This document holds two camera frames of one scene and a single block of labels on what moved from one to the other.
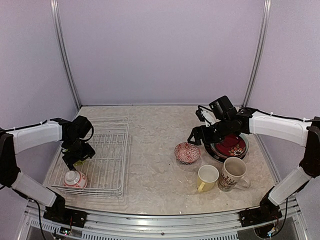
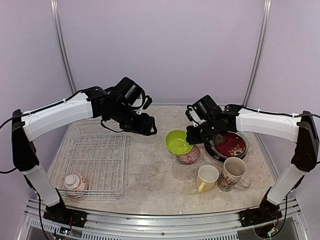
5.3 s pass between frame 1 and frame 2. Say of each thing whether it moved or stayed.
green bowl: moved
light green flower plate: stayed
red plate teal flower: moved
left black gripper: moved
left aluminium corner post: stayed
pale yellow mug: stayed
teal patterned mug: stayed
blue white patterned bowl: stayed
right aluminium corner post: stayed
